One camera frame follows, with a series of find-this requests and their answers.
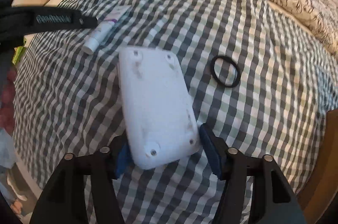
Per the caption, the grey checkered cloth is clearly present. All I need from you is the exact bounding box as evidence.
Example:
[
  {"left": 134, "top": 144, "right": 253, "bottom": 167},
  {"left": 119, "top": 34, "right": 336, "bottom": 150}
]
[{"left": 13, "top": 0, "right": 336, "bottom": 224}]

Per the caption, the black hair tie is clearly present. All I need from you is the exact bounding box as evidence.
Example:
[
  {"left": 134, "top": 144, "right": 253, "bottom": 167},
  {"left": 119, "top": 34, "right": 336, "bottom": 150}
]
[{"left": 210, "top": 55, "right": 241, "bottom": 87}]

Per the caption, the cardboard box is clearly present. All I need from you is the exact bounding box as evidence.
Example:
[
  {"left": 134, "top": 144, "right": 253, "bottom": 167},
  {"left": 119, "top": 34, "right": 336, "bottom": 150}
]
[{"left": 298, "top": 107, "right": 338, "bottom": 218}]

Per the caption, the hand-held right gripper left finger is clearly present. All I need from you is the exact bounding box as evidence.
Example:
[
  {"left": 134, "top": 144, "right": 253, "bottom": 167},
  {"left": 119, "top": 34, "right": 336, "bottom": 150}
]
[{"left": 29, "top": 135, "right": 132, "bottom": 224}]

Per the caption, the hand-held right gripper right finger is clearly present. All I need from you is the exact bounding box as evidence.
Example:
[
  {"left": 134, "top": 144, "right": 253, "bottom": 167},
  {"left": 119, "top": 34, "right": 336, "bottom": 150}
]
[{"left": 199, "top": 124, "right": 307, "bottom": 224}]

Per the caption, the pale blue cloth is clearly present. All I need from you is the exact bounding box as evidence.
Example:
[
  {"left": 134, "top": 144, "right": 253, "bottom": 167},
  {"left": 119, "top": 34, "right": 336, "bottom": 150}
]
[{"left": 0, "top": 129, "right": 18, "bottom": 169}]

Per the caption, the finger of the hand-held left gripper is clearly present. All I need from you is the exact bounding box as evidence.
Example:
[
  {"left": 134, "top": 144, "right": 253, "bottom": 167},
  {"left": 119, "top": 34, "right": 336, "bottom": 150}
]
[{"left": 0, "top": 6, "right": 98, "bottom": 49}]

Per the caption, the white plastic device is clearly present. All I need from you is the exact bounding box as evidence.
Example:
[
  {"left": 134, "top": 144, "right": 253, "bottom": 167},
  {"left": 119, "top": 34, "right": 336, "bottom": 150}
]
[{"left": 118, "top": 46, "right": 201, "bottom": 170}]

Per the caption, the white cosmetic tube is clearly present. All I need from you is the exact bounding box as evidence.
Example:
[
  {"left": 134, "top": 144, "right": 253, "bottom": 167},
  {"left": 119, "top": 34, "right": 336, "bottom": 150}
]
[{"left": 81, "top": 5, "right": 131, "bottom": 55}]

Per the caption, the green snack packet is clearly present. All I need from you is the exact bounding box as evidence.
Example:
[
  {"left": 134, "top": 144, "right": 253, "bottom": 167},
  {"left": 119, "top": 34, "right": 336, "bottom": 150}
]
[{"left": 12, "top": 46, "right": 27, "bottom": 66}]

